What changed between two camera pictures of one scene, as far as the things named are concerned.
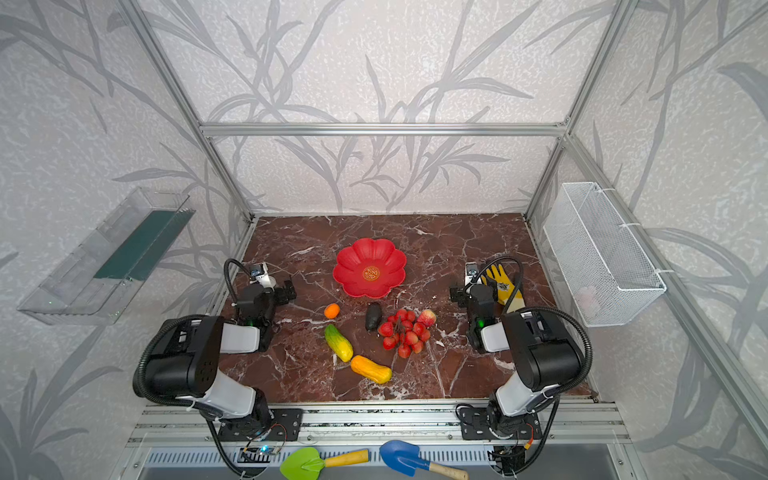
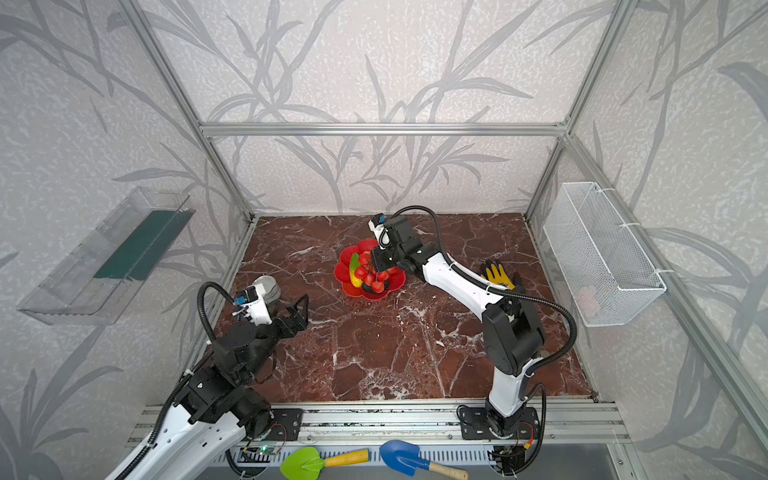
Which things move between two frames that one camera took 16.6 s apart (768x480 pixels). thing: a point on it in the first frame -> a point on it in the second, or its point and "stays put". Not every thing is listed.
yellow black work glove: x=505 y=287 stays put
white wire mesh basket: x=608 y=273 stays put
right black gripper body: x=460 y=294 -> x=383 y=260
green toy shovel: x=305 y=463 stays put
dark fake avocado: x=373 y=316 -> x=369 y=288
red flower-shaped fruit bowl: x=370 y=268 stays put
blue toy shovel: x=406 y=456 stays put
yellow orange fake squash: x=377 y=373 -> x=355 y=281
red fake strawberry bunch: x=406 y=331 -> x=368 y=274
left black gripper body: x=283 y=291 -> x=284 y=324
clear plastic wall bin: x=98 y=279 stays put
